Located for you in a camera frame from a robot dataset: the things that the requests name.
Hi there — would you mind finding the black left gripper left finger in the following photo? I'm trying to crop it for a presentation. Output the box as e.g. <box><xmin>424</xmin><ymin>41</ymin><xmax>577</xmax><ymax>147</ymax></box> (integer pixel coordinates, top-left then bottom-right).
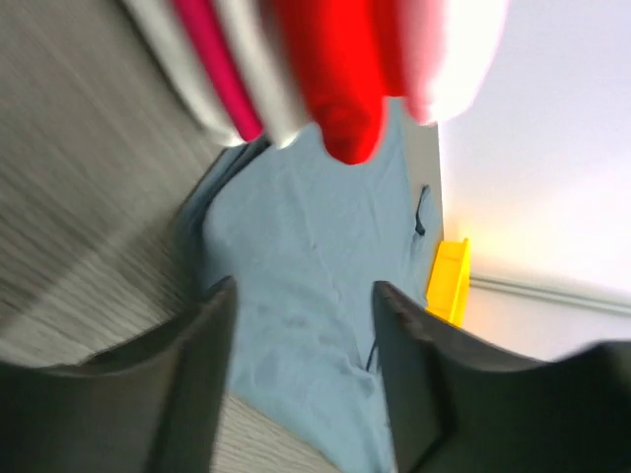
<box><xmin>1</xmin><ymin>277</ymin><xmax>237</xmax><ymax>473</ymax></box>

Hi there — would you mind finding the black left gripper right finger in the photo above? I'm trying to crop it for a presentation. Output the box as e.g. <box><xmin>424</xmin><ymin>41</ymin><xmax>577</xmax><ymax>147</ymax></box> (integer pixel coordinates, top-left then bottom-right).
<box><xmin>373</xmin><ymin>281</ymin><xmax>630</xmax><ymax>472</ymax></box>

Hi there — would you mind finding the blue-grey t-shirt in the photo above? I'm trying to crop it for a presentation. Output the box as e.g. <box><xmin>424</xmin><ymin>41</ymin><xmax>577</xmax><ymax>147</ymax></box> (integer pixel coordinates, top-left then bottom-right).
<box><xmin>178</xmin><ymin>100</ymin><xmax>441</xmax><ymax>472</ymax></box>

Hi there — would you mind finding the yellow plastic tray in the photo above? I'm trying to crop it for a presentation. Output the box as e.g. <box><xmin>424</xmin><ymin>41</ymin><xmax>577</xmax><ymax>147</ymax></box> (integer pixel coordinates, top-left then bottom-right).
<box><xmin>426</xmin><ymin>238</ymin><xmax>470</xmax><ymax>327</ymax></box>

